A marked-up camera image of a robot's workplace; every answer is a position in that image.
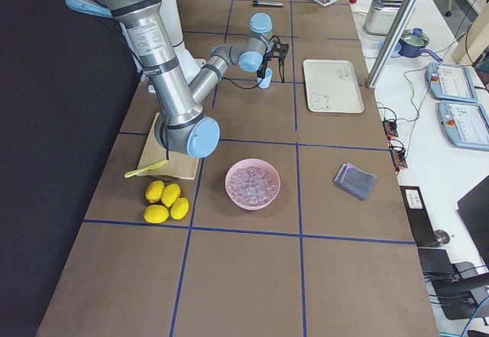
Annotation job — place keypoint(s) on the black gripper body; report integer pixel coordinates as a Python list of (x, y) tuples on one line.
[(262, 70)]

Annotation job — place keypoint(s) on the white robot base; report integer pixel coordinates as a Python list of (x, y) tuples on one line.
[(171, 20)]

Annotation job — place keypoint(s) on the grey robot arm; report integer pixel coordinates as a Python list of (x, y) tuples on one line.
[(156, 41)]

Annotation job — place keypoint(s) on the light blue cup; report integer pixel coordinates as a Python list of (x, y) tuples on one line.
[(265, 80)]

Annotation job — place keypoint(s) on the pile of clear ice cubes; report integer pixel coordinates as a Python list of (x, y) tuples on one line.
[(252, 186)]

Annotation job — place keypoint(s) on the black marker pen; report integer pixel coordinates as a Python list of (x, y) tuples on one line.
[(267, 4)]

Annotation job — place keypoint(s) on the cream bear tray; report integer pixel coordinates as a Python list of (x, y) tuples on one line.
[(332, 87)]

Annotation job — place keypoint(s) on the white toaster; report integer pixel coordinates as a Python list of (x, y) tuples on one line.
[(380, 16)]

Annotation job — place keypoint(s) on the pink bowl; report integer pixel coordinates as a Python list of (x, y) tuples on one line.
[(253, 162)]

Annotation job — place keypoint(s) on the blue saucepan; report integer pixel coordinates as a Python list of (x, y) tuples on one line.
[(414, 42)]

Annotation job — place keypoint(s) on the wooden cutting board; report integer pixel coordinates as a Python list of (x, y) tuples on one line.
[(180, 166)]

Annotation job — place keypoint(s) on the grey folded cloth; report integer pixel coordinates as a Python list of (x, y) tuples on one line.
[(355, 181)]

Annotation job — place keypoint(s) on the black power strip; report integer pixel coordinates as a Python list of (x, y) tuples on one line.
[(395, 145)]

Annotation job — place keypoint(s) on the yellow green knife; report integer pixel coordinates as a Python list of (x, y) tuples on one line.
[(151, 167)]

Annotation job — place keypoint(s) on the teach pendant upper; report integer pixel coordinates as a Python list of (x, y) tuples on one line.
[(450, 82)]

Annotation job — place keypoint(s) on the teach pendant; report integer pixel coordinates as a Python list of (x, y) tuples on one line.
[(450, 82), (465, 124)]

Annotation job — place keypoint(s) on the yellow lemon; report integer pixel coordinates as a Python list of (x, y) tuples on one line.
[(180, 208), (156, 214), (170, 194), (154, 191)]

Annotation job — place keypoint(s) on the teach pendant lower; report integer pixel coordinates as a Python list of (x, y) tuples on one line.
[(465, 124)]

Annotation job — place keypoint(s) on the aluminium frame post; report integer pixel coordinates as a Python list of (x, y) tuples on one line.
[(393, 36)]

